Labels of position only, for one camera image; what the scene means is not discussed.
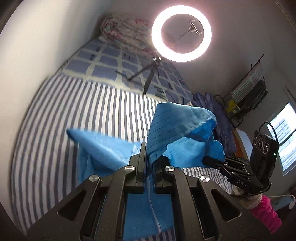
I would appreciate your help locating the light blue zip garment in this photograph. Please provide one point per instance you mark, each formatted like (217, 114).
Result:
(181, 133)

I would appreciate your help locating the folded floral blanket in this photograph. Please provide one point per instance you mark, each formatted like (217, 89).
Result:
(128, 32)

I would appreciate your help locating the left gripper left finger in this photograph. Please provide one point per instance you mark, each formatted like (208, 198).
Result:
(95, 210)

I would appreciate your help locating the right forearm pink sleeve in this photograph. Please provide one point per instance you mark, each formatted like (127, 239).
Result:
(265, 213)

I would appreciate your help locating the black light tripod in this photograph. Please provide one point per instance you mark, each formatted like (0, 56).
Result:
(153, 67)

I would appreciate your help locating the orange covered stool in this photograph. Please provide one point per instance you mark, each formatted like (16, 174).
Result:
(243, 144)

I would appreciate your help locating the blue patchwork bed sheet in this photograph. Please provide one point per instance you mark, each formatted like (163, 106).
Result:
(98, 60)

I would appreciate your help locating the right hand white glove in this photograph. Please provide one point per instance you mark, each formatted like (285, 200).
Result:
(249, 202)

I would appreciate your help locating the yellow box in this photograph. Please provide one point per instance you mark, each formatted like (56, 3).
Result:
(232, 107)

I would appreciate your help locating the phone holder clamp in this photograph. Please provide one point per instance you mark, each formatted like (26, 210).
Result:
(192, 29)

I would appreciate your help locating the black clothes rack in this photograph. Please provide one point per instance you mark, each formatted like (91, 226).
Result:
(235, 119)

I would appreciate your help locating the striped cloth on rack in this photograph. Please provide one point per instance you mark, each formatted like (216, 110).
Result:
(248, 83)

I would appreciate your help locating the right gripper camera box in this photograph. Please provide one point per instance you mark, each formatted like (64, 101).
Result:
(264, 153)

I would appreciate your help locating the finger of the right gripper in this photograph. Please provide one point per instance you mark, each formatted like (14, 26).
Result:
(215, 162)

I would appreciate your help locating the blue white striped quilt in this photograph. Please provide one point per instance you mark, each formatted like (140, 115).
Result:
(44, 164)

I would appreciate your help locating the dark clothes on rack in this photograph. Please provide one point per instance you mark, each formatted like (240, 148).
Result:
(254, 97)

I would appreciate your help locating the ring light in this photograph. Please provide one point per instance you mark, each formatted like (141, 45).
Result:
(168, 53)

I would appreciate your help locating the window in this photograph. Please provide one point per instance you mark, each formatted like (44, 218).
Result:
(284, 124)

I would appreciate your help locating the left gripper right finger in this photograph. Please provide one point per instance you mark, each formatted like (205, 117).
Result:
(202, 210)

